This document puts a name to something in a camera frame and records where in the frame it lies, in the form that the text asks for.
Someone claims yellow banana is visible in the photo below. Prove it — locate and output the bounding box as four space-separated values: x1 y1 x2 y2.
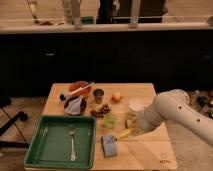
115 129 132 140

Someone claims silver fork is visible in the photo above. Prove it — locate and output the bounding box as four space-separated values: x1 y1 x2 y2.
69 125 76 161

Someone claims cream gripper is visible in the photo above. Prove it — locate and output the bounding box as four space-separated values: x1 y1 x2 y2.
125 113 138 136

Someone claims bunch of red grapes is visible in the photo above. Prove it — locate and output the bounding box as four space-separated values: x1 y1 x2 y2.
90 104 111 118

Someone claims grey folded cloth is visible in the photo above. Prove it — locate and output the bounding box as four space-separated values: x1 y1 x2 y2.
64 96 83 115

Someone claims wooden folding table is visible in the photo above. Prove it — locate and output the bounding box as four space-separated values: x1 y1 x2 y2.
23 82 179 171

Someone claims green plastic cup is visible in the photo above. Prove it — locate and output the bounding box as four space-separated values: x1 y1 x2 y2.
103 113 117 129

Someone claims yellow orange fruit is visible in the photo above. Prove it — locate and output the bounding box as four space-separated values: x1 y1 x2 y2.
112 92 123 103

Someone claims small metal cup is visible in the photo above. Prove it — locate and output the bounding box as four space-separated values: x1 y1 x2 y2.
93 89 104 104

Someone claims white-handled spatula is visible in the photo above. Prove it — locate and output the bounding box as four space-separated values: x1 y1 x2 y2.
59 81 94 101

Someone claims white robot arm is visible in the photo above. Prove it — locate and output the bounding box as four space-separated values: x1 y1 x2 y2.
129 89 213 147

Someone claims green plastic tray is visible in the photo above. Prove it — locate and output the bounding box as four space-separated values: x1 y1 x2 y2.
24 115 96 170

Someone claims orange bowl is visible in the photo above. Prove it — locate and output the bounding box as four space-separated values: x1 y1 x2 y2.
68 80 92 98

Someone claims black tripod stand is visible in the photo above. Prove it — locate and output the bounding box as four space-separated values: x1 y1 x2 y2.
0 90 30 149

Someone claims blue sponge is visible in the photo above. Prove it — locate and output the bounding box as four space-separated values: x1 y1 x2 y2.
101 135 117 157

